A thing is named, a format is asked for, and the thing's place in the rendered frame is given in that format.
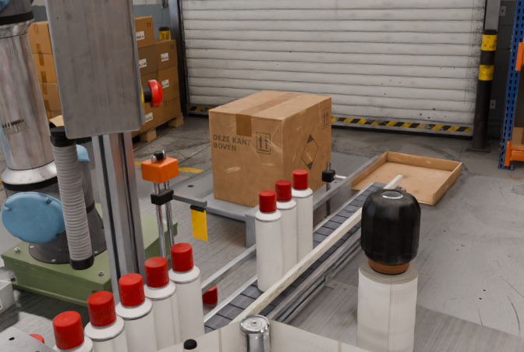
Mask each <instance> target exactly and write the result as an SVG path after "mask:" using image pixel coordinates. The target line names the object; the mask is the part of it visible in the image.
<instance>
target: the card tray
mask: <svg viewBox="0 0 524 352"><path fill-rule="evenodd" d="M461 171H462V162H454V161H449V160H444V159H438V158H428V157H423V156H418V155H408V154H403V153H398V152H392V151H386V152H385V153H383V154H382V155H380V161H379V162H377V163H376V164H374V165H373V166H371V167H370V168H369V169H368V170H367V171H366V172H364V173H363V174H361V175H360V176H358V177H357V178H356V179H354V180H353V181H352V182H351V183H350V190H358V191H360V190H361V189H363V188H364V187H365V186H366V185H367V184H368V183H374V182H378V183H386V184H389V183H390V182H391V181H392V180H393V179H394V178H395V177H396V176H398V175H402V182H401V183H400V184H399V185H398V186H399V187H402V188H405V189H406V192H407V193H410V194H412V195H414V197H415V198H416V199H417V201H418V203H420V204H428V205H432V206H434V205H435V204H436V203H437V202H438V200H439V199H440V198H441V197H442V196H443V194H444V193H445V192H446V191H447V190H448V188H449V187H450V186H451V185H452V184H453V183H454V182H455V181H456V179H457V178H458V177H459V176H460V175H461Z"/></svg>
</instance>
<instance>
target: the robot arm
mask: <svg viewBox="0 0 524 352"><path fill-rule="evenodd" d="M33 1H34V0H0V140H1V143H2V148H3V151H4V155H5V160H6V163H7V168H6V170H5V171H4V172H3V174H2V183H3V187H4V189H5V194H6V197H7V200H6V201H5V202H4V204H3V206H2V211H1V219H2V223H3V225H4V227H5V228H6V229H7V230H8V232H9V233H11V234H12V235H13V236H14V237H18V238H19V239H21V240H22V241H25V242H27V243H32V244H37V247H38V250H39V251H40V252H41V253H42V254H44V255H46V256H48V257H53V258H69V256H70V254H69V245H68V240H67V236H66V235H67V234H66V226H65V221H64V216H63V210H62V201H61V197H60V191H59V187H58V178H57V172H56V168H55V158H54V154H53V153H54V152H53V148H52V145H53V144H52V143H51V142H50V137H49V136H51V134H50V130H49V125H48V118H47V115H46V111H45V107H44V102H43V98H42V94H41V88H40V84H39V80H38V77H37V71H36V67H35V63H34V57H33V53H32V50H31V46H30V40H29V36H28V33H27V31H28V28H29V26H30V25H31V24H32V22H33V21H34V14H33V11H32V7H31V5H32V3H33ZM76 147H77V153H78V159H79V166H80V175H81V180H82V181H81V182H82V185H83V195H84V200H85V207H86V211H87V222H88V228H89V232H90V243H91V249H92V251H93V250H95V249H97V248H98V247H100V246H101V245H102V244H103V243H104V242H105V241H106V239H105V233H104V223H103V220H102V218H101V217H100V215H99V213H98V211H97V209H96V207H95V203H94V192H93V186H92V180H91V174H90V163H89V161H90V159H89V158H88V154H87V149H86V148H84V147H83V146H80V145H76Z"/></svg>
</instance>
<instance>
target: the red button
mask: <svg viewBox="0 0 524 352"><path fill-rule="evenodd" d="M142 88H143V99H144V103H150V106H151V108H159V106H160V105H161V103H162V99H163V94H162V89H161V85H160V84H159V83H158V82H157V81H156V80H149V81H147V87H142Z"/></svg>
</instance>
